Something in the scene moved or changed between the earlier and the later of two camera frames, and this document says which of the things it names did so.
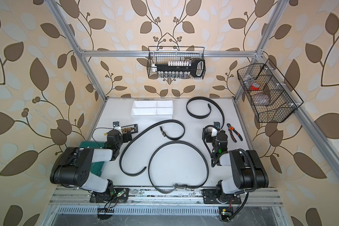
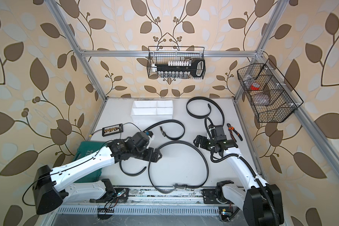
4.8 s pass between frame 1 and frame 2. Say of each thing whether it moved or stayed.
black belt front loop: stayed
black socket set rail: stayed
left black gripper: moved
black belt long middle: stayed
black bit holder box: moved
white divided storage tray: stayed
